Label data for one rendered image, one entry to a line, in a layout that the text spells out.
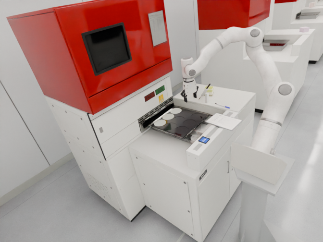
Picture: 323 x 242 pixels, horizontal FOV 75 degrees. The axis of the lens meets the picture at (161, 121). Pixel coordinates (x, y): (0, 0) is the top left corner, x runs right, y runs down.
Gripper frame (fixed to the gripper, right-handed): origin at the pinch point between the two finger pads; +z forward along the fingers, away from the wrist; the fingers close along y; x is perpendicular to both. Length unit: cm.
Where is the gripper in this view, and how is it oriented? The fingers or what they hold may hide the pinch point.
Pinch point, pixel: (190, 98)
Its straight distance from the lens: 164.1
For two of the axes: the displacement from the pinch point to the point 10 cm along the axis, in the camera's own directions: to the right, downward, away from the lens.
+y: 8.3, -4.0, 3.9
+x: -5.4, -3.7, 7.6
